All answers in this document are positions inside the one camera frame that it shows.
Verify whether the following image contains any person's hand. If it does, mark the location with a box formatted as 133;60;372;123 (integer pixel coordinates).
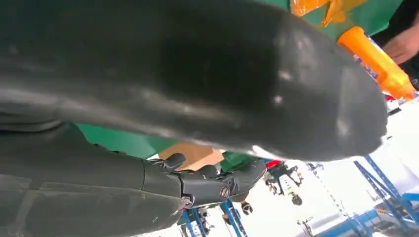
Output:
382;22;419;66

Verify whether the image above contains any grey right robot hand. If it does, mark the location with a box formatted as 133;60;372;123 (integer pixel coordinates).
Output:
0;0;389;237

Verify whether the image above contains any person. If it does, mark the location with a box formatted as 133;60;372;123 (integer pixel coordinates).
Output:
371;0;419;89

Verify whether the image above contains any orange drink bottle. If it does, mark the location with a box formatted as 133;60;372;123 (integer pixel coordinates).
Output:
336;26;418;102

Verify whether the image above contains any green table mat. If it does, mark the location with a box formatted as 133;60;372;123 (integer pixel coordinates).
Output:
76;0;404;160

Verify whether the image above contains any brown cardboard box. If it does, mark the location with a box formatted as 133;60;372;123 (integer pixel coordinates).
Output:
158;142;225;172

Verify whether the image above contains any yellow sheet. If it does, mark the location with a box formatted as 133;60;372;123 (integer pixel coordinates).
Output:
290;0;368;28

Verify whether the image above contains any green plastic crate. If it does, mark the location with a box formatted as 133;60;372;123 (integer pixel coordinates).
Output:
220;151;263;173

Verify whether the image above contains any black background robot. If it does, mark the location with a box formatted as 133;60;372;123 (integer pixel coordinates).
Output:
264;162;304;207

